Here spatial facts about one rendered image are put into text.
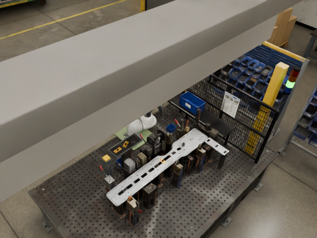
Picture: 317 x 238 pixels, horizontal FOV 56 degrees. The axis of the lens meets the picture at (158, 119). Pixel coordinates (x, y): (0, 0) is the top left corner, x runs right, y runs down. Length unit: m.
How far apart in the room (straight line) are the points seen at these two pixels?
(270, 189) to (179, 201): 1.71
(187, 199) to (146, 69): 3.02
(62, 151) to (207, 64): 0.30
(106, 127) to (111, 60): 0.10
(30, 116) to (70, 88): 0.05
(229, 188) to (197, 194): 0.39
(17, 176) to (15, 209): 3.99
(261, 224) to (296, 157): 1.45
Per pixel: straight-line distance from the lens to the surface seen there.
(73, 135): 0.40
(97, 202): 3.36
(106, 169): 3.20
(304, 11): 9.37
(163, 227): 3.20
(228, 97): 3.61
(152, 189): 3.03
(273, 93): 3.33
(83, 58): 0.40
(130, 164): 3.10
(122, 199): 3.00
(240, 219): 4.24
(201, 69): 0.54
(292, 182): 4.87
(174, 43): 0.44
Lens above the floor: 3.54
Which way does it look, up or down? 43 degrees down
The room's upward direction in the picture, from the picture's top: 4 degrees clockwise
